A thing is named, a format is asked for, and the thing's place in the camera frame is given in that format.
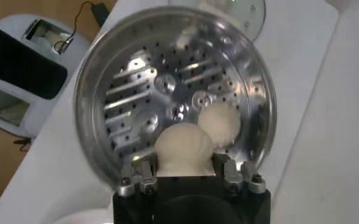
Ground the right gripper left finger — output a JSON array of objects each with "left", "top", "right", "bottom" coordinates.
[{"left": 117, "top": 155, "right": 158, "bottom": 197}]

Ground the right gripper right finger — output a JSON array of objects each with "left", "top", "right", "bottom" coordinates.
[{"left": 213, "top": 153, "right": 267, "bottom": 194}]

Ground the white steamed baozi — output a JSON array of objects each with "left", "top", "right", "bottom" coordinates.
[
  {"left": 154, "top": 122, "right": 216, "bottom": 177},
  {"left": 197, "top": 102, "right": 242, "bottom": 149}
]

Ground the round glass lid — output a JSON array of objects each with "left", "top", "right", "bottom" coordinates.
[{"left": 197, "top": 0, "right": 267, "bottom": 43}]

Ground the white and black robot base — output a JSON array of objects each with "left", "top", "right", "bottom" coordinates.
[{"left": 0, "top": 13, "right": 91, "bottom": 139}]

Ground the stainless steel steamer basket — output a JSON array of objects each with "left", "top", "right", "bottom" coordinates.
[{"left": 73, "top": 5, "right": 278, "bottom": 191}]

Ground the black power brick with cord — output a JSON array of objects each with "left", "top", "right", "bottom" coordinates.
[{"left": 54, "top": 1, "right": 110, "bottom": 55}]

